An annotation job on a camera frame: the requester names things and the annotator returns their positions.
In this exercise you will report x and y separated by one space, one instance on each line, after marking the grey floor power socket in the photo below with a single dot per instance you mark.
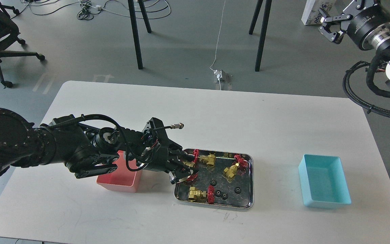
221 76

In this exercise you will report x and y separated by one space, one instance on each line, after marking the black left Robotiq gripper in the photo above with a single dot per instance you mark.
164 154

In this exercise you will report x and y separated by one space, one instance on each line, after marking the light blue plastic box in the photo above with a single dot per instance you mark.
323 182

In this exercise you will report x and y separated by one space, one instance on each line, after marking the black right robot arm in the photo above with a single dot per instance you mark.
377 70

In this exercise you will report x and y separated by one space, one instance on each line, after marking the brass valve red handle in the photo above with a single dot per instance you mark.
192 173
208 160
202 195
230 172

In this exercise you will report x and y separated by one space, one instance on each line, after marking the pink plastic box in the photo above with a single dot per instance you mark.
121 179

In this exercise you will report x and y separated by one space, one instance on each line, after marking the white cardboard box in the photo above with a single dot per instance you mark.
311 14

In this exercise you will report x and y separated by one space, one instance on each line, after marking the black stand leg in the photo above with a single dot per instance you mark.
135 29
264 25

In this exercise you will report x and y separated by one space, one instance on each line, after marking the shiny metal tray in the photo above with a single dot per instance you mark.
243 179

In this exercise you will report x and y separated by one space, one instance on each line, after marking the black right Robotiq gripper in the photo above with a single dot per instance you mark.
371 23

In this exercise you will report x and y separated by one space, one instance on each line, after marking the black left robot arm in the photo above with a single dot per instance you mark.
88 146

